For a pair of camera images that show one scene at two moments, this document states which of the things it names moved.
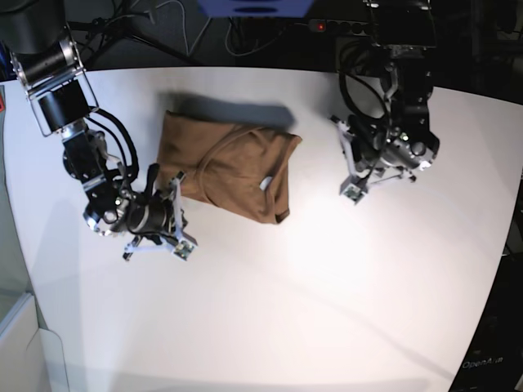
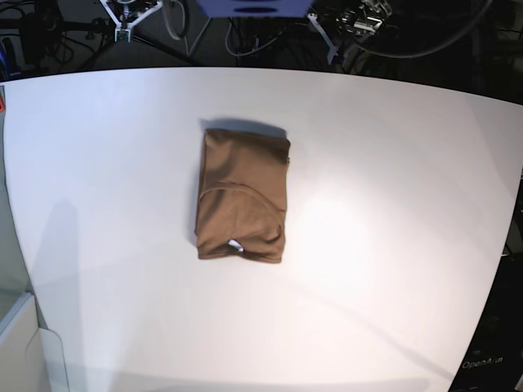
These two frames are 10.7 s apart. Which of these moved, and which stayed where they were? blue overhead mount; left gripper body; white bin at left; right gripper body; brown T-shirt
Moved: right gripper body; brown T-shirt; left gripper body
Stayed: blue overhead mount; white bin at left
